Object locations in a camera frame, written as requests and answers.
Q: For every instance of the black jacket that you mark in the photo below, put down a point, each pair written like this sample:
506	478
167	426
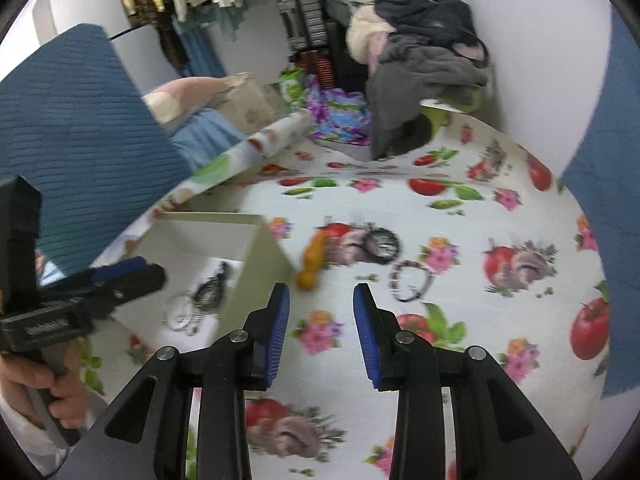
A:
425	10

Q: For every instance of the silver and black suitcase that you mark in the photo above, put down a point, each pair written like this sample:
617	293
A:
302	20

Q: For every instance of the light blue cloth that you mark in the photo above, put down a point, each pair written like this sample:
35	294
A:
207	137

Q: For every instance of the red striped suitcase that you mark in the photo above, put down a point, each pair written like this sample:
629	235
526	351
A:
315	67

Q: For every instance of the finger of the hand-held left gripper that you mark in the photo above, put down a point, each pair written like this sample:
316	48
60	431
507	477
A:
120	267
140	282

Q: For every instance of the quilted blue chair back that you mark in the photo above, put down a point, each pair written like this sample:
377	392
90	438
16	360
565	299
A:
607	185

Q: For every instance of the green storage box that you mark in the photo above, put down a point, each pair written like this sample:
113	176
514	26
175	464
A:
452	110

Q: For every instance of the cream fleece garment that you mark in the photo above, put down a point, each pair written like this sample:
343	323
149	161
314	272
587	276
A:
362	32

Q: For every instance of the ribbed blue chair back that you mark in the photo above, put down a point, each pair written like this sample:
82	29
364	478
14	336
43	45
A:
80	125

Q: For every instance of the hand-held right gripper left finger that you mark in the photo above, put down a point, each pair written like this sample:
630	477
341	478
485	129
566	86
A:
278	332

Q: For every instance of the person's left forearm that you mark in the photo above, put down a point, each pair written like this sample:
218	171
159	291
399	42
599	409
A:
20	435

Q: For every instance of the beige pillow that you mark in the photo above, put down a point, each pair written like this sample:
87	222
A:
200	92

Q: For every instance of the cream cardboard box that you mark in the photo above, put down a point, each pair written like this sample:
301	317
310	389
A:
260	270

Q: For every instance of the grey garment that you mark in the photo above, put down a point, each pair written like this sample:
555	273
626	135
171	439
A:
420	80

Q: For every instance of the green bag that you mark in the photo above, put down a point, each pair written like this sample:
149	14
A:
292	87

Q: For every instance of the person's left hand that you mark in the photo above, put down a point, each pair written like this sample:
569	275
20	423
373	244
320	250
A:
67	402

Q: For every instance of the colourful floral bag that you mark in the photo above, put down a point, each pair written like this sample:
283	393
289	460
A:
340	112

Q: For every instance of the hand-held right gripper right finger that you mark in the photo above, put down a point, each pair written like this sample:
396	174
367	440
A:
365	337

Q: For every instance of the fruit print tablecloth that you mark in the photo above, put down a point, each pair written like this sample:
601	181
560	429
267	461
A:
450	220

